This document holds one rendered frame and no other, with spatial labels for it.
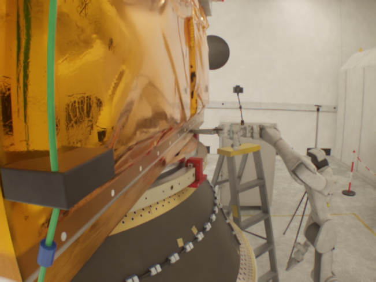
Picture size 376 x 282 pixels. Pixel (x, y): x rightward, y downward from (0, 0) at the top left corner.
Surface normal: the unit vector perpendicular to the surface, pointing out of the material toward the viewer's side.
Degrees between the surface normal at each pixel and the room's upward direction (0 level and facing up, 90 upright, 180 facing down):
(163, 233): 62
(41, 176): 90
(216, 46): 90
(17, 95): 91
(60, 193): 90
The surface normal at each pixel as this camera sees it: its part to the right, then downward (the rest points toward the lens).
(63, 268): 0.99, 0.03
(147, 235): 0.69, -0.36
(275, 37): -0.12, 0.17
